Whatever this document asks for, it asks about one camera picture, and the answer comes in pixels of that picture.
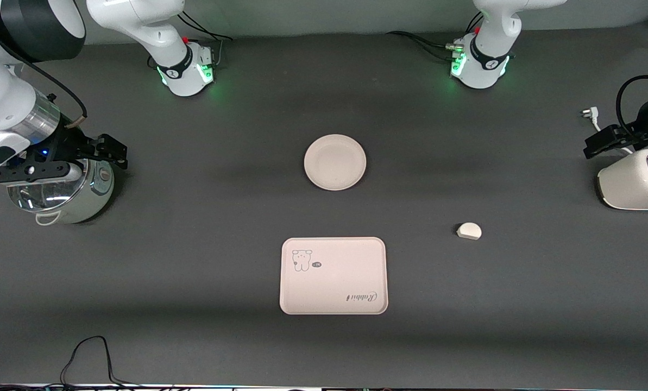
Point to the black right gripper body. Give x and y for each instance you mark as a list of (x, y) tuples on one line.
[(67, 145)]

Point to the white steamed bun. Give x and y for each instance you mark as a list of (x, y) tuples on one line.
[(469, 231)]

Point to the round cream plate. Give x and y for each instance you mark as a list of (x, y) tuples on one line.
[(334, 162)]

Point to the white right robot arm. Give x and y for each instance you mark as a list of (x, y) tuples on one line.
[(139, 21)]

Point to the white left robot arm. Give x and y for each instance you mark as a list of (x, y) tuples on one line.
[(486, 60)]

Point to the cream tray with rabbit print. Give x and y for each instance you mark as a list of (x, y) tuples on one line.
[(334, 282)]

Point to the silver rice cooker pot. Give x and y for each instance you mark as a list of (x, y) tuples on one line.
[(98, 193)]

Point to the white toaster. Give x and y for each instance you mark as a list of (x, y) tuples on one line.
[(628, 187)]

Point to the glass pot lid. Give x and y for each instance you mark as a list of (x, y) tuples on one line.
[(36, 196)]

